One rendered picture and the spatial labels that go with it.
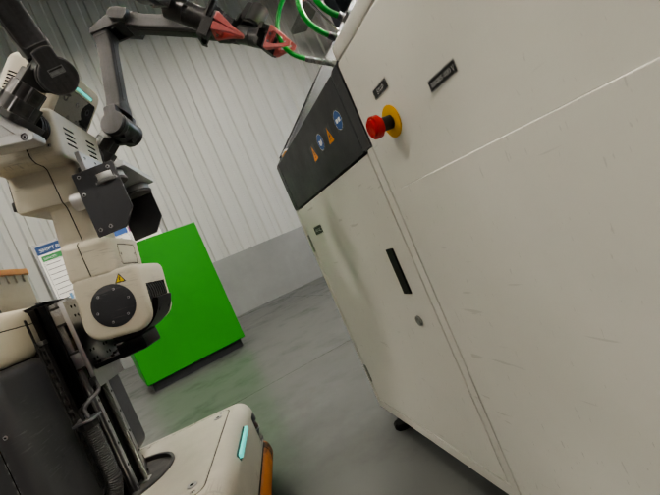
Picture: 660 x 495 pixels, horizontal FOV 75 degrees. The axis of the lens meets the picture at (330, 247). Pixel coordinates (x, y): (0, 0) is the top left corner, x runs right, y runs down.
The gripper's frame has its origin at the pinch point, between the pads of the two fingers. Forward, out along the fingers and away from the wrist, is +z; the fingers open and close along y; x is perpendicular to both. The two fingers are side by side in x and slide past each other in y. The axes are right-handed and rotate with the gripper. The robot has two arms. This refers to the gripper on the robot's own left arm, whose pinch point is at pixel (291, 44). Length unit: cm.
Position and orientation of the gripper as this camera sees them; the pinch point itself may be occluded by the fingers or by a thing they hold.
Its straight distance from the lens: 138.9
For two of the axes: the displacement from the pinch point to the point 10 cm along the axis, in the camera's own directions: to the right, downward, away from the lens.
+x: -3.4, 9.3, 1.4
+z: 8.3, 3.6, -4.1
